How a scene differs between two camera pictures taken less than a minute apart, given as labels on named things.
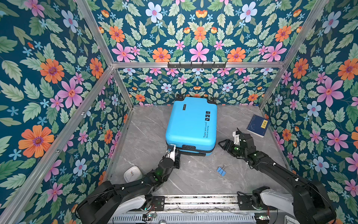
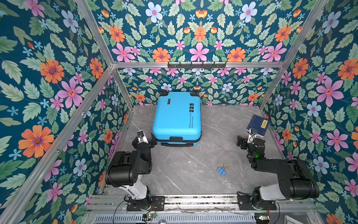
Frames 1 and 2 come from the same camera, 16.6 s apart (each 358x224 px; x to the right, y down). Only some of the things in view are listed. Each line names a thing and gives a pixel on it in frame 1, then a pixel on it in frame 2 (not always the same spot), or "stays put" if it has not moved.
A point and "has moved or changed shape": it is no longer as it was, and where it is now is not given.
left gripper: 177,161 -> 151,143
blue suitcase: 192,125 has moved or changed shape
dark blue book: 258,125 stays put
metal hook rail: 196,66 stays put
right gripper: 226,144 -> 244,143
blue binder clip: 221,171 stays put
